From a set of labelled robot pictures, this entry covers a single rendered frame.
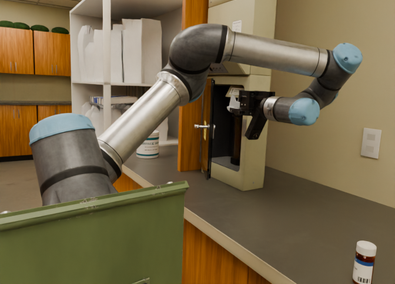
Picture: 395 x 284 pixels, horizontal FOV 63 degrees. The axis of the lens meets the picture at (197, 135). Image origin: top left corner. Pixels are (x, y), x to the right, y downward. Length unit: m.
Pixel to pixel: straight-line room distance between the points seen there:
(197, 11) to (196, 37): 0.79
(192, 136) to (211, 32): 0.85
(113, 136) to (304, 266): 0.55
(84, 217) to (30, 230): 0.06
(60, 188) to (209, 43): 0.48
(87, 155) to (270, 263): 0.51
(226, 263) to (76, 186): 0.62
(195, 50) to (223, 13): 0.67
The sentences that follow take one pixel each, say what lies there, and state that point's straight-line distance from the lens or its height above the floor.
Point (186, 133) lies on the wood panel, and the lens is 1.57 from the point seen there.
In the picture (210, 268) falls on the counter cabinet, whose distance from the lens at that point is 1.14.
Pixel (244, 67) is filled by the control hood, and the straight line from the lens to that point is 1.27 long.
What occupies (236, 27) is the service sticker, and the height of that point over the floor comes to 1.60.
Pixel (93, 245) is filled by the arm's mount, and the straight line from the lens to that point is 0.46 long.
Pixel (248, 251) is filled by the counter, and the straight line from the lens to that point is 0.90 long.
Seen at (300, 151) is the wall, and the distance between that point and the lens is 1.68.
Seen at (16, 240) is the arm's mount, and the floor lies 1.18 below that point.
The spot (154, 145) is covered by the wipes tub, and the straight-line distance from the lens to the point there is 1.85.
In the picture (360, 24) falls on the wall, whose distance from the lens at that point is 1.53.
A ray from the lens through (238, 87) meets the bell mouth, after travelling 1.39.
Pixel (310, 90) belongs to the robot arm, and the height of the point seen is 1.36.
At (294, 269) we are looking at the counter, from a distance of 0.86.
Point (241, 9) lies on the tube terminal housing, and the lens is 1.37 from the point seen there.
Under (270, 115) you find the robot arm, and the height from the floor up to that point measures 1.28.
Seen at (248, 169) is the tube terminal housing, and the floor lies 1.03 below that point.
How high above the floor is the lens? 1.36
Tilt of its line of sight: 9 degrees down
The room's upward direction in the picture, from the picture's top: 2 degrees clockwise
